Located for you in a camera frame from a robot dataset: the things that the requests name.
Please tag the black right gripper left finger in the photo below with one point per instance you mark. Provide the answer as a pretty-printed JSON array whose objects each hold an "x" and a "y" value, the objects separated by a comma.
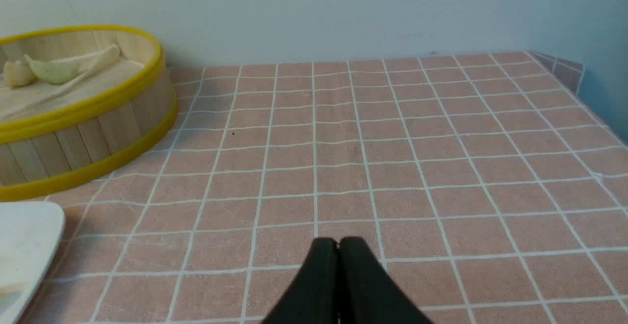
[{"x": 310, "y": 298}]

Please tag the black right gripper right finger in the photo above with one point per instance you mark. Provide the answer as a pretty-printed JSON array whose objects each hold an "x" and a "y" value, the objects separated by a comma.
[{"x": 368, "y": 294}]

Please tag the pale green dumpling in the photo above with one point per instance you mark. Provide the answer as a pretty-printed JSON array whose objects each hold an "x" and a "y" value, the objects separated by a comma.
[{"x": 55, "y": 73}]

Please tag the white dumpling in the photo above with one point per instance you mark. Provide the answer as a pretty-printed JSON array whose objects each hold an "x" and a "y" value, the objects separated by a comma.
[{"x": 17, "y": 74}]

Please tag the white square plate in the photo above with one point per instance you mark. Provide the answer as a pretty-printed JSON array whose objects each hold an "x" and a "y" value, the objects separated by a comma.
[{"x": 30, "y": 233}]

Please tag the pink checkered tablecloth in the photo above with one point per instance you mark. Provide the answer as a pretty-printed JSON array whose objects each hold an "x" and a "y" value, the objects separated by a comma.
[{"x": 485, "y": 188}]

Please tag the yellow-rimmed bamboo steamer basket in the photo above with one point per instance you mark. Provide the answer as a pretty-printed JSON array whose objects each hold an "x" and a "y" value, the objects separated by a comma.
[{"x": 69, "y": 147}]

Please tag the white steamer liner cloth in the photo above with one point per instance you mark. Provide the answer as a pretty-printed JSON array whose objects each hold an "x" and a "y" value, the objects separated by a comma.
[{"x": 98, "y": 72}]

